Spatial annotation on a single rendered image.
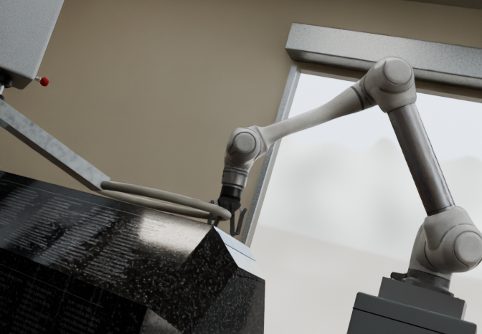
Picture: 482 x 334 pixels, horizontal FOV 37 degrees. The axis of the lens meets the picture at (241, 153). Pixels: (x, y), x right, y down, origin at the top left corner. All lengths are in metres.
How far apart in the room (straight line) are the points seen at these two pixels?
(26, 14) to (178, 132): 5.31
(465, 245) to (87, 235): 1.21
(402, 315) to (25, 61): 1.46
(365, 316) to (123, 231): 1.02
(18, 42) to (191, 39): 5.68
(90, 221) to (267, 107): 5.55
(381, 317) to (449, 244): 0.34
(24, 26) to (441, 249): 1.49
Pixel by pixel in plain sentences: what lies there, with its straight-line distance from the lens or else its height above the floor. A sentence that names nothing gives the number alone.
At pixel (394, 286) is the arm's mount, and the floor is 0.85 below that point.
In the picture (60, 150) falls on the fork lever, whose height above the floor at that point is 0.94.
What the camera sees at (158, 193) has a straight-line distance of 2.26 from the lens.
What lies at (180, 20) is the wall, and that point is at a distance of 8.09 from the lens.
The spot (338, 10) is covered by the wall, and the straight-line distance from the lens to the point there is 7.59.
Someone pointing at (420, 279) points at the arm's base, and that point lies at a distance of 2.63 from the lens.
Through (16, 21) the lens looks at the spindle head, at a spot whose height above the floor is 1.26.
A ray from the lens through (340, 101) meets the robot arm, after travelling 2.61.
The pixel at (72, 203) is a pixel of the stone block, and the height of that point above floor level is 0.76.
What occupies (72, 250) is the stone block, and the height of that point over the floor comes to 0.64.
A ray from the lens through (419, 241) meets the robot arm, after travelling 2.65.
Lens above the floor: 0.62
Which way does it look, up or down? 12 degrees up
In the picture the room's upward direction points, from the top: 17 degrees clockwise
